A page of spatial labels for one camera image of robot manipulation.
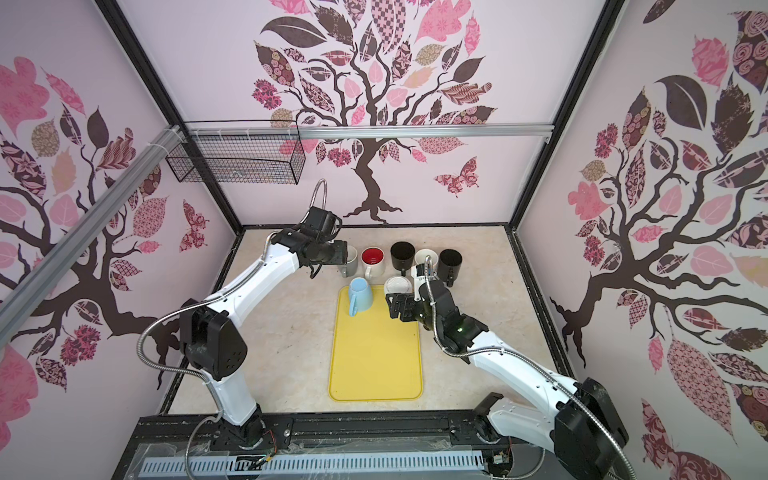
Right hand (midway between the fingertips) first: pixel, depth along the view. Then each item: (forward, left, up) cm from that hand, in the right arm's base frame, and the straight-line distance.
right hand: (399, 292), depth 80 cm
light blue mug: (+5, +12, -9) cm, 16 cm away
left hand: (+13, +18, 0) cm, 22 cm away
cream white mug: (+22, +9, -12) cm, 26 cm away
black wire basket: (+44, +52, +17) cm, 70 cm away
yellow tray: (-11, +8, -18) cm, 22 cm away
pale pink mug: (+20, -8, -8) cm, 23 cm away
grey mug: (+16, +16, -10) cm, 25 cm away
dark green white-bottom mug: (+21, -2, -10) cm, 23 cm away
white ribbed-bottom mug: (+9, 0, -10) cm, 14 cm away
